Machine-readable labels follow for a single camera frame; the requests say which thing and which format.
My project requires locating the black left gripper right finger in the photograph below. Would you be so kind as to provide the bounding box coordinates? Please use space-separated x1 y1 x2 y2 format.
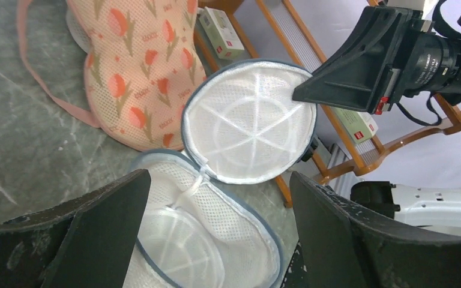
289 172 461 287

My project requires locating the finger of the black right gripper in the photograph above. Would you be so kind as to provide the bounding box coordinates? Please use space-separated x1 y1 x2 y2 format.
292 6 414 114

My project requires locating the orange wooden rack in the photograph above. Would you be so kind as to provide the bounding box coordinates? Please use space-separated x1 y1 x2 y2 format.
194 1 461 208

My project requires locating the pink floral mesh bag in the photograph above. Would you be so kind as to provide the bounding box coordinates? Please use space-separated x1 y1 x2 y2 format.
17 0 208 152

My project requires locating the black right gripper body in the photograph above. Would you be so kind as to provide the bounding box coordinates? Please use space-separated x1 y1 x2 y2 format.
373 19 442 115

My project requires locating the white cardboard box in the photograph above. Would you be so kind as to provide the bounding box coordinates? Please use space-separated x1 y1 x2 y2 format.
199 7 245 60

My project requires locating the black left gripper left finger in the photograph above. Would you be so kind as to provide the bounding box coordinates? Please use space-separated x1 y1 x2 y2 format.
0 169 151 287

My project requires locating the white mesh laundry bag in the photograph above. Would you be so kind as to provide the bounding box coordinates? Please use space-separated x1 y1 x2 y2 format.
124 59 317 287

